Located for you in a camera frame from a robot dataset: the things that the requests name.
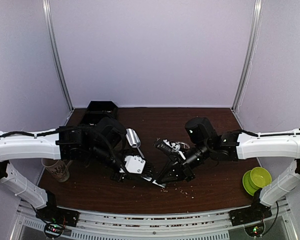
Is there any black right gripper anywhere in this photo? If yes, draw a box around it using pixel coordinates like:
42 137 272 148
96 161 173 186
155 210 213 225
155 140 211 185

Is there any silver metal scoop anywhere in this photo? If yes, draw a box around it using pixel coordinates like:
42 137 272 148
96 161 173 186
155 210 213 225
125 128 145 158

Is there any black three-compartment candy tray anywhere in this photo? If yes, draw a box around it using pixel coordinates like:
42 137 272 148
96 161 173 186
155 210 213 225
79 100 119 125

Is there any silver metal jar lid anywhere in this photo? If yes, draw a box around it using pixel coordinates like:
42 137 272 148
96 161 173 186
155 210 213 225
152 180 166 188

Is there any clear plastic jar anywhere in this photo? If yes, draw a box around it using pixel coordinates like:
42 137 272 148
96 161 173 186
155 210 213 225
178 141 190 150

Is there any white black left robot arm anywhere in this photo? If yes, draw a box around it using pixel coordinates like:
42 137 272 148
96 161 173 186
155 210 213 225
0 117 157 222

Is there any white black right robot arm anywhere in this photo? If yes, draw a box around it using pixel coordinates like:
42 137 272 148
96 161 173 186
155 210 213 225
154 117 300 221

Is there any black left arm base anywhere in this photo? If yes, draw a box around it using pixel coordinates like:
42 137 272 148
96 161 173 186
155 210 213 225
32 190 80 240

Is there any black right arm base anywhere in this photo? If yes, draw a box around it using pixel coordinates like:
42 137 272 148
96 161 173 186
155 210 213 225
228 189 272 238

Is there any green saucer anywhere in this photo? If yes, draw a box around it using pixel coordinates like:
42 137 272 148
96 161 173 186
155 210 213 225
242 170 260 196

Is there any green bowl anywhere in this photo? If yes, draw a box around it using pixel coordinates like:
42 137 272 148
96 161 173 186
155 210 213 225
248 166 272 190

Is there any beige patterned ceramic mug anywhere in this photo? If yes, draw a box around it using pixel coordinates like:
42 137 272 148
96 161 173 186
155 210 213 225
41 158 70 183

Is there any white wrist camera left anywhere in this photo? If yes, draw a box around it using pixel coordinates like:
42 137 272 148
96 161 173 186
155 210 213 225
123 155 146 175

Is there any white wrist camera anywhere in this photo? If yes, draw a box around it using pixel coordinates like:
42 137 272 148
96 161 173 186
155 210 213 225
153 138 186 160
123 155 146 175

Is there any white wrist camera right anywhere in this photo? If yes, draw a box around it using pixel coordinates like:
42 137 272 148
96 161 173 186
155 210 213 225
153 138 186 160

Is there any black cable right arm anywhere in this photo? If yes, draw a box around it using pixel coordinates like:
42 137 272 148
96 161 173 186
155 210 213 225
229 129 300 138

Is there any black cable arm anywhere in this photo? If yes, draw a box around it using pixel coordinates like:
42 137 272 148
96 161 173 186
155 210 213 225
229 129 300 138
0 126 128 171

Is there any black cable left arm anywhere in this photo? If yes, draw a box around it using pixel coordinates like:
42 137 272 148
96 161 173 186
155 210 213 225
0 126 128 171

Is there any aluminium corner post right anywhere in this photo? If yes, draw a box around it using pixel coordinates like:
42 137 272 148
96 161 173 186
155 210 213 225
231 0 264 113

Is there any aluminium corner post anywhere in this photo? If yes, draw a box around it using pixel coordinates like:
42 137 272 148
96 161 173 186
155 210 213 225
42 0 74 112
231 0 264 113

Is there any aluminium corner post left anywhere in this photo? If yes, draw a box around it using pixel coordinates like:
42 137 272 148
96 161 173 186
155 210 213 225
42 0 74 112

